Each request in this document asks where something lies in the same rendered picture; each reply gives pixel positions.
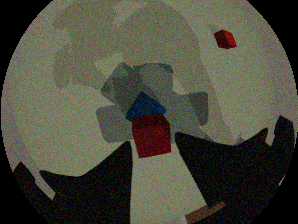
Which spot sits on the blue cube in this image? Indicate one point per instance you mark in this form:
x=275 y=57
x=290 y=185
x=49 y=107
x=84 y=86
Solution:
x=144 y=105

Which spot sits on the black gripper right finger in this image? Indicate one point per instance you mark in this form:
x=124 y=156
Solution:
x=215 y=167

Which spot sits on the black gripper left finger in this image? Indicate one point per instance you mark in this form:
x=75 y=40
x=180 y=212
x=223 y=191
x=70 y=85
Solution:
x=105 y=188

